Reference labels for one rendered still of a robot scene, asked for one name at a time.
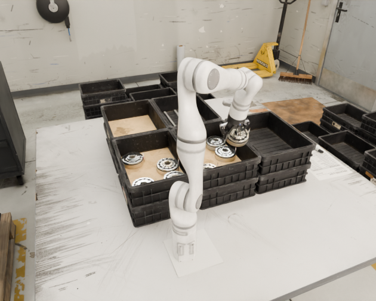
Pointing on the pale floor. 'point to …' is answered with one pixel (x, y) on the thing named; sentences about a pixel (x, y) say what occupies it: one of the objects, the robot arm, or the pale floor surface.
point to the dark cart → (3, 129)
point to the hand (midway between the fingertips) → (230, 135)
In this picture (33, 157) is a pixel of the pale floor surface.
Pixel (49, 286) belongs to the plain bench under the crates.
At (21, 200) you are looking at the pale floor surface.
